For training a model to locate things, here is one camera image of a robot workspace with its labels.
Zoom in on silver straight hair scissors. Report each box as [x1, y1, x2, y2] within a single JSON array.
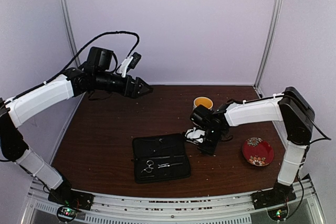
[[141, 160, 183, 174]]

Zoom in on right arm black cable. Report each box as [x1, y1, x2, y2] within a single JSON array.
[[228, 91, 332, 209]]

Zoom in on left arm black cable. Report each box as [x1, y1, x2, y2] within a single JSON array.
[[5, 31, 141, 104]]

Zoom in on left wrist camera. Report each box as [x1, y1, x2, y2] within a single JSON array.
[[116, 52, 142, 78]]

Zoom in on white floral mug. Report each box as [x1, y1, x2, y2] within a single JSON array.
[[193, 97, 213, 110]]

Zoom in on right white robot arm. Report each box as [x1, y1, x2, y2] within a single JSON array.
[[184, 87, 315, 204]]

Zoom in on red floral plate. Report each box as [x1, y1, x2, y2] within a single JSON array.
[[241, 137, 274, 167]]

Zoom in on right aluminium corner post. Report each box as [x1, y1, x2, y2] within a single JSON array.
[[254, 0, 283, 92]]

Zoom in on black zippered tool case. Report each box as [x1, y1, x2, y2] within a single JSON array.
[[132, 133, 191, 184]]

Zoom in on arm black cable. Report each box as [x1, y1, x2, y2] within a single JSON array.
[[228, 91, 332, 209], [5, 31, 141, 104]]

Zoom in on left aluminium corner post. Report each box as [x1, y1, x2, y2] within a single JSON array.
[[60, 0, 77, 55]]

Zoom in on aluminium front rail frame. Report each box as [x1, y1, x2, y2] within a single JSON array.
[[19, 179, 327, 223]]

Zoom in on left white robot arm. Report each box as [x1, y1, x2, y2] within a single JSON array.
[[1, 47, 153, 205]]

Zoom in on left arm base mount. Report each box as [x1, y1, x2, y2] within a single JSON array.
[[48, 180, 94, 210]]

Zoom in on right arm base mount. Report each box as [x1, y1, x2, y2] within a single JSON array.
[[251, 182, 297, 209]]

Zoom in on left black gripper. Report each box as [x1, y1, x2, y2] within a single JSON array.
[[94, 70, 153, 99]]

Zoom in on aluminium corner post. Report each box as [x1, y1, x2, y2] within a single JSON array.
[[60, 0, 77, 55], [254, 0, 283, 92]]

